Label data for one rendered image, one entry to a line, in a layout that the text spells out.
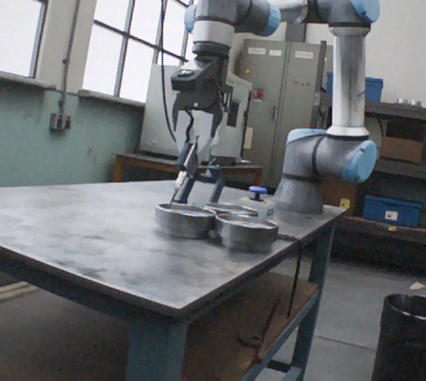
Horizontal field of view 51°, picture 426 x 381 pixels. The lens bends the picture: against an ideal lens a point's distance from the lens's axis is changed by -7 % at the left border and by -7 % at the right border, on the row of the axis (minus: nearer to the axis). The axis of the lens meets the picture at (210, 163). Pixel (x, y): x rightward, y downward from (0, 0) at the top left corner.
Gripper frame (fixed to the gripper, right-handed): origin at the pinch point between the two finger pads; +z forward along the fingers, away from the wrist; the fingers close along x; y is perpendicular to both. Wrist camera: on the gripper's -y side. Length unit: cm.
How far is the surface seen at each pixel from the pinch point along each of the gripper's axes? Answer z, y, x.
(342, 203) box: 38, 351, 13
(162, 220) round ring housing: 10.9, -9.2, -0.9
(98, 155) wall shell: 18, 178, 153
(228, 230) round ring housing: 10.2, -8.1, -12.1
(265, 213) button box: 10.6, 19.8, -9.8
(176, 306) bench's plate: 13.0, -37.1, -18.4
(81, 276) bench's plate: 13.2, -37.2, -6.6
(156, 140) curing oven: 4, 209, 128
